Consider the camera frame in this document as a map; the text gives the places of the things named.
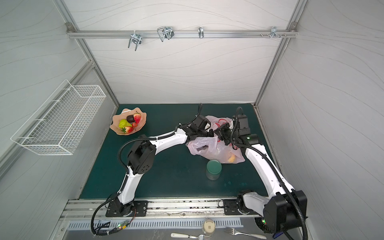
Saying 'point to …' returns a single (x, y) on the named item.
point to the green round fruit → (123, 123)
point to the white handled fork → (200, 236)
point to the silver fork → (232, 231)
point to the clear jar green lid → (213, 169)
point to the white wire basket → (58, 124)
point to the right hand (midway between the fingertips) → (215, 126)
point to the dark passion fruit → (130, 118)
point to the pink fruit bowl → (114, 125)
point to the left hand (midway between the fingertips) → (223, 139)
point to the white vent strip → (157, 223)
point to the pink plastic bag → (215, 150)
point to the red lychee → (134, 125)
